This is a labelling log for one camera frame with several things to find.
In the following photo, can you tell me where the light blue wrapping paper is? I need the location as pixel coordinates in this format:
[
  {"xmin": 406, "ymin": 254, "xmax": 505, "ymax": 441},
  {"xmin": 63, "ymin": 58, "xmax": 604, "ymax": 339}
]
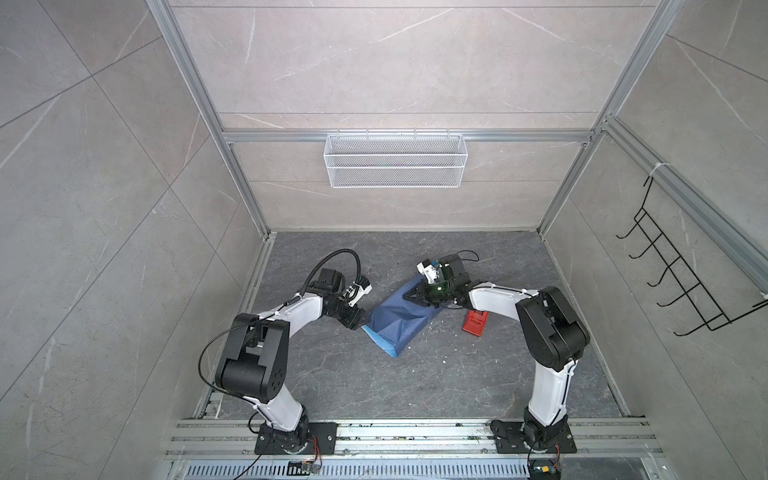
[{"xmin": 362, "ymin": 276, "xmax": 443, "ymax": 358}]

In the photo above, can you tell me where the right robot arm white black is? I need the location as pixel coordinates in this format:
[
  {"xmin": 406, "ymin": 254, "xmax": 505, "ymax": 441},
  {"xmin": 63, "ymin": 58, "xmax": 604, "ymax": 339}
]
[{"xmin": 403, "ymin": 253, "xmax": 590, "ymax": 452}]

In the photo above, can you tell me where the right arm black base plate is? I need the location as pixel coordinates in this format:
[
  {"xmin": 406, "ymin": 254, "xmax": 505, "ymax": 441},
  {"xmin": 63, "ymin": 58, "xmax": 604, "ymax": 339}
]
[{"xmin": 489, "ymin": 418, "xmax": 577, "ymax": 454}]

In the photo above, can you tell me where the red tape dispenser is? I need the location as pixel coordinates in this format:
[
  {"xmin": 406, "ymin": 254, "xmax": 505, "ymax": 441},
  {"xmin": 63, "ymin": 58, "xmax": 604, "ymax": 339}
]
[{"xmin": 462, "ymin": 310, "xmax": 489, "ymax": 337}]

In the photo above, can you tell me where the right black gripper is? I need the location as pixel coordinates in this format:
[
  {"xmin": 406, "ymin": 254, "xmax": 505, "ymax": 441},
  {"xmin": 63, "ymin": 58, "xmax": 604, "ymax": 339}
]
[{"xmin": 405, "ymin": 280, "xmax": 456, "ymax": 308}]

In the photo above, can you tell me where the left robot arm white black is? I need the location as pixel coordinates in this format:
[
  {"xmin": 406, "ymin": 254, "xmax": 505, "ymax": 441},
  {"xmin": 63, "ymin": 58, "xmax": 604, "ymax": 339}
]
[{"xmin": 214, "ymin": 268, "xmax": 372, "ymax": 444}]

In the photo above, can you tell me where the white wire mesh basket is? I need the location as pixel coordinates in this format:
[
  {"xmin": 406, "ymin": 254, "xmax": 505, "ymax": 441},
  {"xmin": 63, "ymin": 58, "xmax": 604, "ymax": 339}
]
[{"xmin": 323, "ymin": 133, "xmax": 468, "ymax": 189}]

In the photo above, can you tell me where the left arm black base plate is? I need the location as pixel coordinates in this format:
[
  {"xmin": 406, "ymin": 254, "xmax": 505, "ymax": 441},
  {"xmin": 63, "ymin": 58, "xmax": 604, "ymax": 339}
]
[{"xmin": 254, "ymin": 422, "xmax": 338, "ymax": 455}]

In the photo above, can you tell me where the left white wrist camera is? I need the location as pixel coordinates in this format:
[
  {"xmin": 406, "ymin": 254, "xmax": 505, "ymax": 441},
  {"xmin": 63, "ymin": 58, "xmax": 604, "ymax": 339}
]
[{"xmin": 347, "ymin": 276, "xmax": 372, "ymax": 307}]

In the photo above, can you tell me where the black wire hook rack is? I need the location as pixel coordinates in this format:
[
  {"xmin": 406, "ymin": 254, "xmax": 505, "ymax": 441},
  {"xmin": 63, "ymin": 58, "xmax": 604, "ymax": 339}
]
[{"xmin": 615, "ymin": 176, "xmax": 767, "ymax": 338}]

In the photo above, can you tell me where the aluminium mounting rail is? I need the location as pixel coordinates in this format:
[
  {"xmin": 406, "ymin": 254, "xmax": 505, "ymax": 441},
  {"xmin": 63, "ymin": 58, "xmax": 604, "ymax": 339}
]
[{"xmin": 160, "ymin": 418, "xmax": 675, "ymax": 479}]

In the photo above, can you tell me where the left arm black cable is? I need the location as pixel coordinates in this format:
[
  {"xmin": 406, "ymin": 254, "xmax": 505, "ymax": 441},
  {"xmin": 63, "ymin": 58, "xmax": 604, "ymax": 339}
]
[{"xmin": 299, "ymin": 248, "xmax": 363, "ymax": 295}]

